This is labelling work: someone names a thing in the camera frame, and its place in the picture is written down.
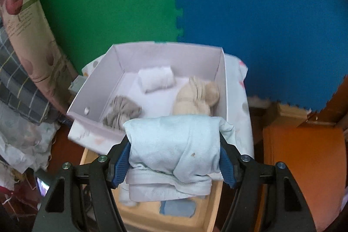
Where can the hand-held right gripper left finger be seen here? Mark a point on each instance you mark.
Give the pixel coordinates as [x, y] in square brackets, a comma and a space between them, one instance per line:
[122, 166]

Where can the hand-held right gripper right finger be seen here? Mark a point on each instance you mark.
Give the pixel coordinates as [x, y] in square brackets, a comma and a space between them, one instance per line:
[227, 166]

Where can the grey underwear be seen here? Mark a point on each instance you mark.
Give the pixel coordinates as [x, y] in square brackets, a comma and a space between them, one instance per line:
[122, 111]

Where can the light blue underwear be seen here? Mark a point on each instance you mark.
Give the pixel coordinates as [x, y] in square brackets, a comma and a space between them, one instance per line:
[174, 145]

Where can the beige underwear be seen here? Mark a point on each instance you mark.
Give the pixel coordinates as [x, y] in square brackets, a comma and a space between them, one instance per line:
[194, 97]

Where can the white underwear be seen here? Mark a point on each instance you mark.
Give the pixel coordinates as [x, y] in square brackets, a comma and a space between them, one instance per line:
[156, 78]

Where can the white cardboard box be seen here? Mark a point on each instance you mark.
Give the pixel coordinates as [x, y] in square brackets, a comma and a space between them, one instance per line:
[168, 63]

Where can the white rolled sock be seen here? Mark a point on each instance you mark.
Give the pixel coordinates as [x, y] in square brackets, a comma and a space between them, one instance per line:
[126, 194]

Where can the orange wooden furniture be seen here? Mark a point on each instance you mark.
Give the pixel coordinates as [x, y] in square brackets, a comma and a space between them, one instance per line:
[299, 166]

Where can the white floral bedsheet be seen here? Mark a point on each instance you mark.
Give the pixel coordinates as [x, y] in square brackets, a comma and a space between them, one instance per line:
[24, 145]

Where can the grey plaid blanket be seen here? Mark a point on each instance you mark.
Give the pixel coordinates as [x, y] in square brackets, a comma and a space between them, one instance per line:
[16, 90]

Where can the blue foam mat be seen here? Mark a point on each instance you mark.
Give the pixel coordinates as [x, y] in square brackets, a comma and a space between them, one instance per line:
[258, 17]

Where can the tulip printed mattress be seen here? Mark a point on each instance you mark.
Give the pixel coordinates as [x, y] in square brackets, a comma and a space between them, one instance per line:
[30, 44]

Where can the green foam mat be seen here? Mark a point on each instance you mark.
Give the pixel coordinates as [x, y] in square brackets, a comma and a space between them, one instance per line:
[108, 3]

